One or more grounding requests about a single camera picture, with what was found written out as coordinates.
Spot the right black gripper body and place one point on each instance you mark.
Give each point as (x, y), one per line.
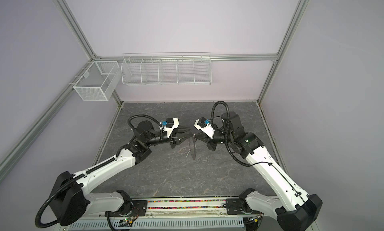
(219, 138)

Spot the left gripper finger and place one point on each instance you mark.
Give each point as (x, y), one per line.
(183, 130)
(181, 137)

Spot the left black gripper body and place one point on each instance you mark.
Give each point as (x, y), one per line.
(172, 139)

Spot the metal ring disc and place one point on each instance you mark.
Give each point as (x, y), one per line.
(192, 146)

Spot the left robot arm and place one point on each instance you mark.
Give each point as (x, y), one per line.
(145, 129)

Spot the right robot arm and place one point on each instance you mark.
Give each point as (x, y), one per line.
(293, 208)

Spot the white mesh box basket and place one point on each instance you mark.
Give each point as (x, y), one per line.
(99, 81)

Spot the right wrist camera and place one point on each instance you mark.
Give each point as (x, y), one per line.
(205, 126)

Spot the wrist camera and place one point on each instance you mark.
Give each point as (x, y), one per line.
(169, 125)
(205, 126)

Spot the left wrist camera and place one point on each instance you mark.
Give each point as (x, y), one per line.
(169, 125)

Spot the long white wire basket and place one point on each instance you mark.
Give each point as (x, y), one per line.
(189, 68)

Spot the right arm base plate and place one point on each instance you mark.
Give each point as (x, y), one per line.
(237, 205)

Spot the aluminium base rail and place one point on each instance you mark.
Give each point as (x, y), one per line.
(186, 207)

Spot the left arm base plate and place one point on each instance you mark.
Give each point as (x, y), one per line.
(138, 208)

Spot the white slotted cable duct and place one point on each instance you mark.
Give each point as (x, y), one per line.
(158, 224)

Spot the aluminium frame profiles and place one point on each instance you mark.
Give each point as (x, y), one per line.
(9, 161)

